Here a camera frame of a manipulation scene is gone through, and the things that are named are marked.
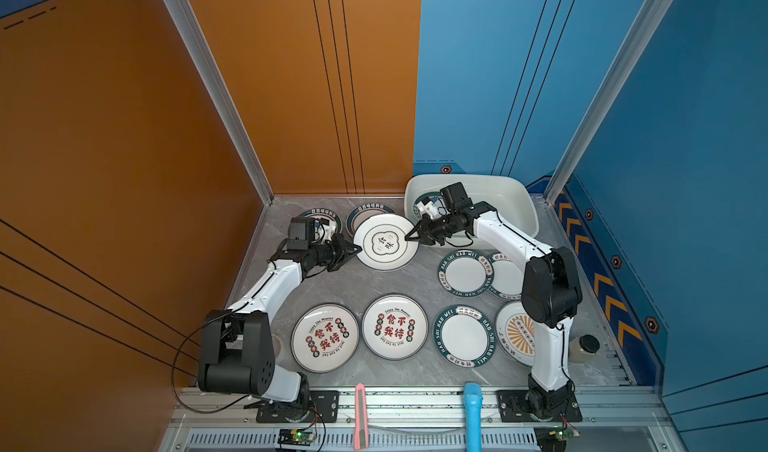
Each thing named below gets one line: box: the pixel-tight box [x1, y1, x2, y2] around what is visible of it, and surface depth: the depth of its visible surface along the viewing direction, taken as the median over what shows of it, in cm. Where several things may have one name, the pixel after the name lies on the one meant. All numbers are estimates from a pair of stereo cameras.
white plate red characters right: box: [361, 293, 430, 361], surface depth 88 cm
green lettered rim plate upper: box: [437, 249, 495, 298], surface depth 98 cm
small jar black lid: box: [569, 334, 600, 363], surface depth 76 cm
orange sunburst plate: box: [495, 300, 535, 367], surface depth 84 cm
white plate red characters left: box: [290, 303, 360, 374], surface depth 86 cm
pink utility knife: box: [354, 383, 369, 451], surface depth 72 cm
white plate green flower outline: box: [353, 213, 420, 271], surface depth 88 cm
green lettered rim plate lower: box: [433, 304, 496, 369], surface depth 86 cm
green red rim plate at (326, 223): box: [291, 208, 344, 244], surface depth 114 cm
